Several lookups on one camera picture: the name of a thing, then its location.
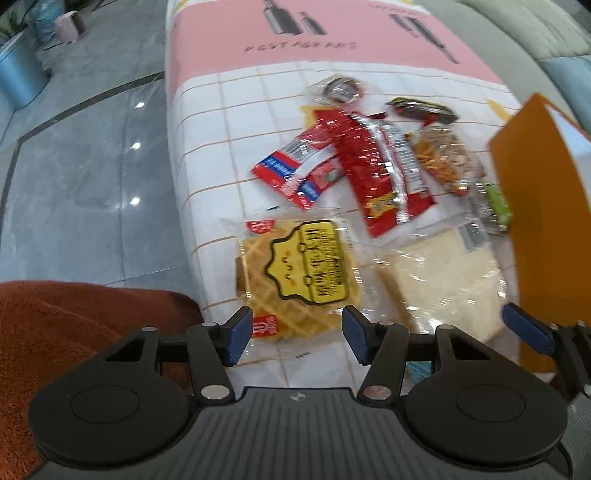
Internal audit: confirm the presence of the grey sofa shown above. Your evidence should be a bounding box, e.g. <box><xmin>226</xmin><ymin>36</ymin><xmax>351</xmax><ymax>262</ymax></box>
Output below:
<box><xmin>416</xmin><ymin>0</ymin><xmax>591</xmax><ymax>153</ymax></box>

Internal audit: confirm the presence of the blue metal bin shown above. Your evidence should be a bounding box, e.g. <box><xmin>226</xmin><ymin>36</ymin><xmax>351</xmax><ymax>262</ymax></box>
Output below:
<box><xmin>0</xmin><ymin>32</ymin><xmax>51</xmax><ymax>109</ymax></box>

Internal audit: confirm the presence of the pink and white printed tablecloth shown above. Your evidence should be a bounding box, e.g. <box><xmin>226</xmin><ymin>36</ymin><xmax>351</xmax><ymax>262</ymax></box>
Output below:
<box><xmin>165</xmin><ymin>0</ymin><xmax>532</xmax><ymax>388</ymax></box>

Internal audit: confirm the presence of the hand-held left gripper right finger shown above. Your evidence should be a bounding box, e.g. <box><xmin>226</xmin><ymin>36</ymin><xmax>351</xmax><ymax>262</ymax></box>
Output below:
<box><xmin>342</xmin><ymin>305</ymin><xmax>492</xmax><ymax>402</ymax></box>

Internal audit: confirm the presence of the red foil snack packet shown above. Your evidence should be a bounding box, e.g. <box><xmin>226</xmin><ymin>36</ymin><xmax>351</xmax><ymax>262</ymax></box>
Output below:
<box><xmin>314</xmin><ymin>108</ymin><xmax>437</xmax><ymax>238</ymax></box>

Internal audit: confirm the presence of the rust brown cloth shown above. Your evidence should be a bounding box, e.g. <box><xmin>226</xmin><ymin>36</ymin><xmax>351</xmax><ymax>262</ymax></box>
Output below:
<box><xmin>0</xmin><ymin>279</ymin><xmax>204</xmax><ymax>480</ymax></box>

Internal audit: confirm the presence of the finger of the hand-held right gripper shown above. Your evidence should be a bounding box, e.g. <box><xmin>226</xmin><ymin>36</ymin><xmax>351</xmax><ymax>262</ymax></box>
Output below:
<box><xmin>502</xmin><ymin>302</ymin><xmax>591</xmax><ymax>398</ymax></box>

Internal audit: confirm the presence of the dark snack in clear wrapper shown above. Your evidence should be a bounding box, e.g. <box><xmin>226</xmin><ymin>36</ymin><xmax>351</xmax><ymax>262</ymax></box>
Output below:
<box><xmin>307</xmin><ymin>76</ymin><xmax>370</xmax><ymax>109</ymax></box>

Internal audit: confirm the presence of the orange cardboard box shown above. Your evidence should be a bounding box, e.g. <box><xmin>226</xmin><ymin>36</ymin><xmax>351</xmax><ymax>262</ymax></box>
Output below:
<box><xmin>488</xmin><ymin>92</ymin><xmax>591</xmax><ymax>374</ymax></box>

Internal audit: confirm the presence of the red sausage stick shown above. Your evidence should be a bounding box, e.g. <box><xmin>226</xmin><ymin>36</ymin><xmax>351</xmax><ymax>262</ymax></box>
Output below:
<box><xmin>387</xmin><ymin>97</ymin><xmax>458</xmax><ymax>125</ymax></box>

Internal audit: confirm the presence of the light blue cushion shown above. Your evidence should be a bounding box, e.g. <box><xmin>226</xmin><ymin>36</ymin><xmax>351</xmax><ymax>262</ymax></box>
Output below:
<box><xmin>538</xmin><ymin>53</ymin><xmax>591</xmax><ymax>100</ymax></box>

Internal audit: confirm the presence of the white bread slice packet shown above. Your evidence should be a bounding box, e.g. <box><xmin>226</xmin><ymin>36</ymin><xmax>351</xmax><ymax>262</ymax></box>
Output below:
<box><xmin>369</xmin><ymin>228</ymin><xmax>513</xmax><ymax>344</ymax></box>

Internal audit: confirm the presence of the blue water jug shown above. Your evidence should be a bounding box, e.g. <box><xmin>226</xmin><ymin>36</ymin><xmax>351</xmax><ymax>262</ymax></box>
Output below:
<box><xmin>32</xmin><ymin>0</ymin><xmax>65</xmax><ymax>28</ymax></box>

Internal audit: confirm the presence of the red and blue snack packet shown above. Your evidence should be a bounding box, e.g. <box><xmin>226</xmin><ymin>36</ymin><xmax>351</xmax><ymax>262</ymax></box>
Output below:
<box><xmin>252</xmin><ymin>129</ymin><xmax>345</xmax><ymax>210</ymax></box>

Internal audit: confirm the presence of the waffle packet with yellow label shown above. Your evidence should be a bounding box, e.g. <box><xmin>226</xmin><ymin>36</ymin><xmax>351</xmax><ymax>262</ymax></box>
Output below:
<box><xmin>219</xmin><ymin>217</ymin><xmax>365</xmax><ymax>344</ymax></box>

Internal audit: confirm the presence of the grey green cushion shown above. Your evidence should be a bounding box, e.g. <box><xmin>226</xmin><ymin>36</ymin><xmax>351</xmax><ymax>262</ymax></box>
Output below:
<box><xmin>462</xmin><ymin>0</ymin><xmax>591</xmax><ymax>61</ymax></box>

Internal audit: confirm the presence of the clear packet of crispy snacks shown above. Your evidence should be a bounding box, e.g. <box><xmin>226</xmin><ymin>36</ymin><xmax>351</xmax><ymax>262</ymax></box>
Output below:
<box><xmin>406</xmin><ymin>124</ymin><xmax>488</xmax><ymax>197</ymax></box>

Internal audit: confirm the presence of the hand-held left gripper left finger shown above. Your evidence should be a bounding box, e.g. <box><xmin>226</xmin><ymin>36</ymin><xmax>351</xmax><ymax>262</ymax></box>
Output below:
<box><xmin>104</xmin><ymin>306</ymin><xmax>254</xmax><ymax>403</ymax></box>

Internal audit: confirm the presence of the small green snack packet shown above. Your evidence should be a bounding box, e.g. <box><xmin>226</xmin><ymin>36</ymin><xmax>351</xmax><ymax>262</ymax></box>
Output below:
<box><xmin>466</xmin><ymin>180</ymin><xmax>513</xmax><ymax>236</ymax></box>

